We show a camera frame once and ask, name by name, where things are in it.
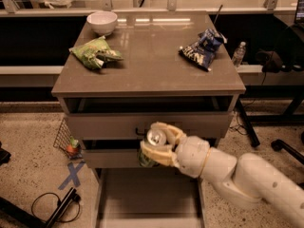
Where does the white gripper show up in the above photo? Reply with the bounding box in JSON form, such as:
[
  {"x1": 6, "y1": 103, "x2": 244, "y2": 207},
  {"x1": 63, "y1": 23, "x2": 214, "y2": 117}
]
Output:
[{"x1": 141, "y1": 122, "x2": 210, "y2": 178}]

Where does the green soda can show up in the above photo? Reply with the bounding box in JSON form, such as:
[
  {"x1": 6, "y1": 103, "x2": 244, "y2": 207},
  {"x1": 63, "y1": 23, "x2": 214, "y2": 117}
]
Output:
[{"x1": 138, "y1": 129, "x2": 167, "y2": 167}]

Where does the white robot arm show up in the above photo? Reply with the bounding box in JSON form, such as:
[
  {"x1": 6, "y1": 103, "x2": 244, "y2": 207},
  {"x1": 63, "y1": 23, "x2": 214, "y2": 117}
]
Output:
[{"x1": 141, "y1": 122, "x2": 304, "y2": 228}]

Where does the open bottom drawer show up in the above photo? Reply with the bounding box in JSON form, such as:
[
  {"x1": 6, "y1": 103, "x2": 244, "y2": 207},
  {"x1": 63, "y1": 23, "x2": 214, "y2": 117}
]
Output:
[{"x1": 94, "y1": 167, "x2": 205, "y2": 228}]

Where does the brown drawer cabinet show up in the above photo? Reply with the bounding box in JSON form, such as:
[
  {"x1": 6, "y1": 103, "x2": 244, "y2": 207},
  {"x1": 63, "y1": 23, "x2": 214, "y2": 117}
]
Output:
[{"x1": 52, "y1": 11, "x2": 245, "y2": 228}]

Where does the black table leg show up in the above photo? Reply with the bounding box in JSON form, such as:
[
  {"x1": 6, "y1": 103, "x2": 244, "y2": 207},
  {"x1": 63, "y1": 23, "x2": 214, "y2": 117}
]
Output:
[{"x1": 236, "y1": 100, "x2": 260, "y2": 148}]

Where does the blue chip bag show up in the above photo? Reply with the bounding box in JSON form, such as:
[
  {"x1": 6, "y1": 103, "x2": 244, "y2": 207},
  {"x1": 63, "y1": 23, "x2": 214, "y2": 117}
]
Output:
[{"x1": 179, "y1": 28, "x2": 227, "y2": 71}]

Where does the blue tape cross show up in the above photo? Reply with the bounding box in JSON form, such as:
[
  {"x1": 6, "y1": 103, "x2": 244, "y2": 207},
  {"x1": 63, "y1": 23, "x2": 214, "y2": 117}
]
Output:
[{"x1": 58, "y1": 161, "x2": 86, "y2": 190}]

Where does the black chair base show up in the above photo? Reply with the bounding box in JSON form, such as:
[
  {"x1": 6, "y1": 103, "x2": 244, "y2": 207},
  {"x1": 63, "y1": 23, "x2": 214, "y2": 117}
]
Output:
[{"x1": 271, "y1": 139, "x2": 304, "y2": 164}]

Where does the clear water bottle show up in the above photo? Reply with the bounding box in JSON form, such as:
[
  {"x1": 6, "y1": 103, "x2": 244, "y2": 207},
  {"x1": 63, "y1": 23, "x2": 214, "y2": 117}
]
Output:
[{"x1": 232, "y1": 42, "x2": 246, "y2": 67}]

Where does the green chip bag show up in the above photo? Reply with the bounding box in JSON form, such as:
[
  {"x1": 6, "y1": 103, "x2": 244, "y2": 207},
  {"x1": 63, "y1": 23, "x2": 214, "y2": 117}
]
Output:
[{"x1": 69, "y1": 36, "x2": 123, "y2": 70}]

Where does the white bowl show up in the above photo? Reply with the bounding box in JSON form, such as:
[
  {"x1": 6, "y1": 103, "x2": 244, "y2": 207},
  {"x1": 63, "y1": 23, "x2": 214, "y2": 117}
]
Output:
[{"x1": 86, "y1": 11, "x2": 118, "y2": 36}]

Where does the black stand leg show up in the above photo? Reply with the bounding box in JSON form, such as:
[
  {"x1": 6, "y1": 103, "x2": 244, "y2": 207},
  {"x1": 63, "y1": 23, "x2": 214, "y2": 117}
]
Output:
[{"x1": 0, "y1": 188, "x2": 80, "y2": 228}]

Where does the top drawer with handle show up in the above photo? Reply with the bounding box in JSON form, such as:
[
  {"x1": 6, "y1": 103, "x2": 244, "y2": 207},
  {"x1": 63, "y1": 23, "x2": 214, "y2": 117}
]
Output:
[{"x1": 66, "y1": 113, "x2": 233, "y2": 140}]

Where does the wire mesh basket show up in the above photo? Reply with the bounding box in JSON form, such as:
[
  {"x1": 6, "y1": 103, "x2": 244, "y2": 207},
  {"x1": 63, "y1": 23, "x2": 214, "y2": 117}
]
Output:
[{"x1": 53, "y1": 119, "x2": 82, "y2": 160}]

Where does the black floor cable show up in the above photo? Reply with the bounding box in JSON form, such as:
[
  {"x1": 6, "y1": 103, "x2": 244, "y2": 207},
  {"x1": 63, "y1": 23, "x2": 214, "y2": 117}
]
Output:
[{"x1": 30, "y1": 192, "x2": 82, "y2": 224}]

